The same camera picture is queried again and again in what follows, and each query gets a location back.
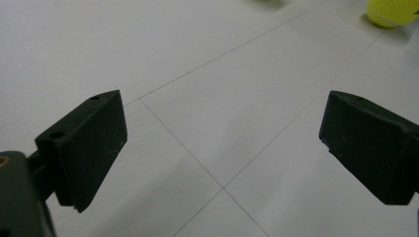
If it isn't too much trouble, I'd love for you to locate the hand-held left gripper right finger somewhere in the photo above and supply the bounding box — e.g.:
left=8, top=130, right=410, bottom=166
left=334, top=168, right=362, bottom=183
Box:
left=318, top=90, right=419, bottom=206

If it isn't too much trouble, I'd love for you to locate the white table cover board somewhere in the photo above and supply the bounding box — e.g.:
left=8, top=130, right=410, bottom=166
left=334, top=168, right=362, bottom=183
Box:
left=0, top=0, right=419, bottom=237

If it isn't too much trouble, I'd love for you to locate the yellow tennis ball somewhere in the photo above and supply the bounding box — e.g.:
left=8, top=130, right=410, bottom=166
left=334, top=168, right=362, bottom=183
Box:
left=366, top=0, right=419, bottom=29

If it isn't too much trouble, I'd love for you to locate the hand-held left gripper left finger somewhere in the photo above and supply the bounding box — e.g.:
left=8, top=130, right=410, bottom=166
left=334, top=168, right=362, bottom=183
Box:
left=35, top=89, right=128, bottom=214

